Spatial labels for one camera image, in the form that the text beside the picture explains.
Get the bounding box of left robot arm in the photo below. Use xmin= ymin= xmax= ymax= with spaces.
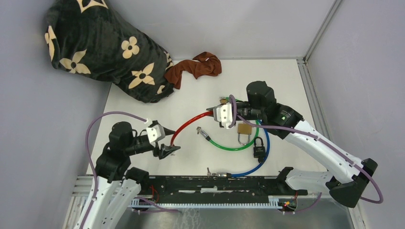
xmin=75 ymin=121 xmax=179 ymax=229

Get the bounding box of brown towel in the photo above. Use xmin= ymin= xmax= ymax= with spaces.
xmin=164 ymin=52 xmax=222 ymax=90

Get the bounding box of red cable lock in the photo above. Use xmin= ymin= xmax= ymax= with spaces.
xmin=170 ymin=111 xmax=213 ymax=146

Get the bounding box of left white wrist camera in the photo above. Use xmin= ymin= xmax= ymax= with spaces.
xmin=146 ymin=120 xmax=162 ymax=143

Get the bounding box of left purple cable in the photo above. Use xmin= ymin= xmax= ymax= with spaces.
xmin=79 ymin=111 xmax=149 ymax=229

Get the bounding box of small brass padlock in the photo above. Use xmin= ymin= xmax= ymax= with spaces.
xmin=219 ymin=97 xmax=228 ymax=104

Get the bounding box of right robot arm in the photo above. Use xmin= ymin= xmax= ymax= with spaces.
xmin=228 ymin=81 xmax=384 ymax=208

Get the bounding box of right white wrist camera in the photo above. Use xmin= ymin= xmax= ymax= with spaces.
xmin=212 ymin=103 xmax=237 ymax=129

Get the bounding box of green cable lock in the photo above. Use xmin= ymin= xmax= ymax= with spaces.
xmin=197 ymin=124 xmax=259 ymax=151

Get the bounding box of black floral plush blanket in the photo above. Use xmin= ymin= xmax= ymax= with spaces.
xmin=44 ymin=0 xmax=174 ymax=103

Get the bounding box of black padlock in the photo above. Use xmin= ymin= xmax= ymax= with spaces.
xmin=253 ymin=137 xmax=266 ymax=163

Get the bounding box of blue cable lock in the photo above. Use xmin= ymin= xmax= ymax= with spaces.
xmin=204 ymin=127 xmax=271 ymax=178

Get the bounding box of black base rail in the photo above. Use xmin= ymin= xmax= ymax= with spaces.
xmin=140 ymin=176 xmax=308 ymax=204

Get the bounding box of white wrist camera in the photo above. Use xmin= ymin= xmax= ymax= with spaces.
xmin=212 ymin=103 xmax=237 ymax=129
xmin=146 ymin=120 xmax=162 ymax=143

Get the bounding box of aluminium frame rail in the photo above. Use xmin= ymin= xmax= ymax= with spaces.
xmin=297 ymin=0 xmax=344 ymax=141

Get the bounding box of white cable duct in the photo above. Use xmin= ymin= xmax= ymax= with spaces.
xmin=131 ymin=195 xmax=282 ymax=210

